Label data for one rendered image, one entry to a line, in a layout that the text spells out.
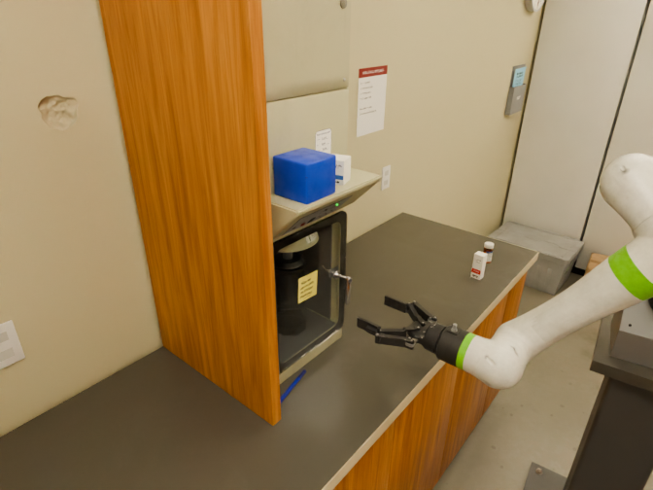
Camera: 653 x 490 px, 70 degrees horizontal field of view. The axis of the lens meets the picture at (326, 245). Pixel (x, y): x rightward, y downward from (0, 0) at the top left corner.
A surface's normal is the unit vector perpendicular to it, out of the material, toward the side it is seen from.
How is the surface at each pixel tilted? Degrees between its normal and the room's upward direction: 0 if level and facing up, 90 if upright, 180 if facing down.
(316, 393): 0
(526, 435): 0
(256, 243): 90
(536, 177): 90
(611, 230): 90
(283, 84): 90
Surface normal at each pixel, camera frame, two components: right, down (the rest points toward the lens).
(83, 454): 0.01, -0.89
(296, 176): -0.64, 0.34
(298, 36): 0.77, 0.29
